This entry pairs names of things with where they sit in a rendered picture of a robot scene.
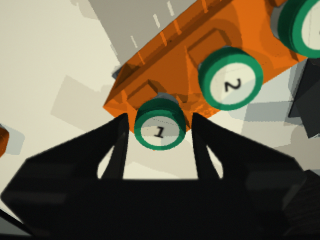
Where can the orange digital multimeter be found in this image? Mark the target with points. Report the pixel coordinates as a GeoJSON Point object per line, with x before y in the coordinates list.
{"type": "Point", "coordinates": [4, 136]}

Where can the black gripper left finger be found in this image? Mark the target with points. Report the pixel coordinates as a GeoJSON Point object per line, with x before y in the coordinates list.
{"type": "Point", "coordinates": [80, 157]}

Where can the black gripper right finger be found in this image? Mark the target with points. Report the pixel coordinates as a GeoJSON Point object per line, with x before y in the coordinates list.
{"type": "Point", "coordinates": [272, 178]}

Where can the green screw cap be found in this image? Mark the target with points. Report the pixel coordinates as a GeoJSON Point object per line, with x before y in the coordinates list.
{"type": "Point", "coordinates": [299, 27]}
{"type": "Point", "coordinates": [160, 124]}
{"type": "Point", "coordinates": [230, 78]}

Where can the grey key housing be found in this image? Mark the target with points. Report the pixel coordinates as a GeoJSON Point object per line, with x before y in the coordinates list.
{"type": "Point", "coordinates": [306, 103]}

